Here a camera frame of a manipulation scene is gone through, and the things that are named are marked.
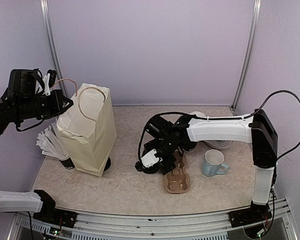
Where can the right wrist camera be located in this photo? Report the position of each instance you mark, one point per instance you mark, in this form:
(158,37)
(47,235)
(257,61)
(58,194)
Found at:
(147,161)

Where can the aluminium front rail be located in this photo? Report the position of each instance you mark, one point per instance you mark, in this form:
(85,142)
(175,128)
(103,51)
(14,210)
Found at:
(218,225)

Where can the beige paper bag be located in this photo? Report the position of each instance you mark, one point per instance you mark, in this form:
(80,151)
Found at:
(87,129)

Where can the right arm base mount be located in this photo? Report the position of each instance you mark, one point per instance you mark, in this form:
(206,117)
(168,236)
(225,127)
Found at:
(253,214)

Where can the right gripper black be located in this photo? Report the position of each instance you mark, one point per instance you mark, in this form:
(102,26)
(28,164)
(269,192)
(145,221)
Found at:
(165,167)

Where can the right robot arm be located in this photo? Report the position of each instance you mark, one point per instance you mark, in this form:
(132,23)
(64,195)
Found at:
(189,129)

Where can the light blue ceramic mug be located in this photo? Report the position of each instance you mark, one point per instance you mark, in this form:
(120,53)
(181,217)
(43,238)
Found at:
(214,163)

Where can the brown pulp cup carrier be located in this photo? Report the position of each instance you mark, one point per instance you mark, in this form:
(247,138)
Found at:
(177,181)

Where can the aluminium corner post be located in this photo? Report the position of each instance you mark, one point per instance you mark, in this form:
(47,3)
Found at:
(248,54)
(50,37)

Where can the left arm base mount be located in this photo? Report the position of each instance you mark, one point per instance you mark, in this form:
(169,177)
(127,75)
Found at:
(55,212)

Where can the right aluminium corner post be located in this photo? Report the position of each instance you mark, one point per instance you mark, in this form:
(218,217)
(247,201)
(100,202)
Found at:
(248,54)

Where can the stack of paper cups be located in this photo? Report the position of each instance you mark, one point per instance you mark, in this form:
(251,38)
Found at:
(198,114)

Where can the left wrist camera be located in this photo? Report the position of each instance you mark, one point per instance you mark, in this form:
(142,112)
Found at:
(49,80)

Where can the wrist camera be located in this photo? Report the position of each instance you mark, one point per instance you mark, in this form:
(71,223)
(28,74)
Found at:
(147,161)
(49,80)

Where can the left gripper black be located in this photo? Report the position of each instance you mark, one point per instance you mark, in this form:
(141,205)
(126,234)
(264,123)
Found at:
(57,107)

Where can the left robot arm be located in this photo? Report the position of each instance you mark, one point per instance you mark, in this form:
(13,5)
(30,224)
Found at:
(30,95)

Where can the bundle of white straws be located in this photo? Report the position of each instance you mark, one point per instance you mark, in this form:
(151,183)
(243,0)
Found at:
(51,144)

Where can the grey swirl silicone lid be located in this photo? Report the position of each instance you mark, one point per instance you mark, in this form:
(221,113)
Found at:
(219,144)

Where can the black cup holding straws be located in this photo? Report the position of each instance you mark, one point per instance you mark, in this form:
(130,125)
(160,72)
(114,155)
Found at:
(67,163)

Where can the left aluminium corner post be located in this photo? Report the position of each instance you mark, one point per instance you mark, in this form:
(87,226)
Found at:
(50,37)

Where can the stack of black lids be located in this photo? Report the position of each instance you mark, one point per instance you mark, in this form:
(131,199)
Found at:
(108,164)

